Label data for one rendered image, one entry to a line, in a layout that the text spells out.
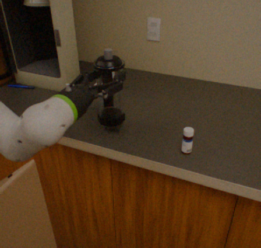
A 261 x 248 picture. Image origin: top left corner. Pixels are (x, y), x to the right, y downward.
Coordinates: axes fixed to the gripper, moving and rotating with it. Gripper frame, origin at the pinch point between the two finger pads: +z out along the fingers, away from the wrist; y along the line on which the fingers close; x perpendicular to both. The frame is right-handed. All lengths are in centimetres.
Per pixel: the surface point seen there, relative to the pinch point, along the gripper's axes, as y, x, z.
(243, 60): -39, 9, 61
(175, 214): -30, 46, -9
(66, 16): 32.2, -12.2, 22.8
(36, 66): 55, 14, 24
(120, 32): 25, 3, 60
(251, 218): -55, 36, -9
